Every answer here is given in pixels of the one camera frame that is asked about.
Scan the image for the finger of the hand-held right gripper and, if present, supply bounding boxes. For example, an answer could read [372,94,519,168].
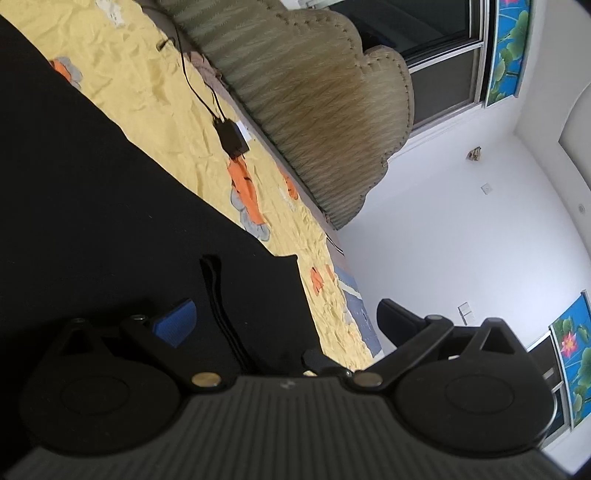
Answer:
[302,348,352,377]

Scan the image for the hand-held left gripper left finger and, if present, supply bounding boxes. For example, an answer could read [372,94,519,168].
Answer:
[58,298,227,396]

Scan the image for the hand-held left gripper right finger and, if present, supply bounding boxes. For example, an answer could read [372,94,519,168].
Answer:
[348,298,527,394]

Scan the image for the black pants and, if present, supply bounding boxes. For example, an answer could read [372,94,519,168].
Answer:
[0,16,324,467]

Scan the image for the blue floral curtain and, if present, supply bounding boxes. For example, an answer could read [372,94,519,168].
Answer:
[549,290,591,428]
[485,0,533,108]

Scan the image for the black charger adapter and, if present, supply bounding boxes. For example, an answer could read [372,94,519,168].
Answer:
[215,117,250,158]

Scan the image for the yellow carrot print blanket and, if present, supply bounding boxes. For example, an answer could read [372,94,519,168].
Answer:
[0,0,385,370]

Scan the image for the olive upholstered headboard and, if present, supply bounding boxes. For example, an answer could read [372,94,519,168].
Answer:
[157,0,416,232]

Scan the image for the pink cloth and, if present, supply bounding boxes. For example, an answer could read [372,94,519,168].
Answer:
[189,50,228,89]

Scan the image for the aluminium frame window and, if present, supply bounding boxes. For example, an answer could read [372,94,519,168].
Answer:
[300,0,490,136]
[526,330,574,449]

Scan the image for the black charging cable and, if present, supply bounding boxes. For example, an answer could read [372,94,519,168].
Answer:
[157,25,221,121]
[210,83,230,122]

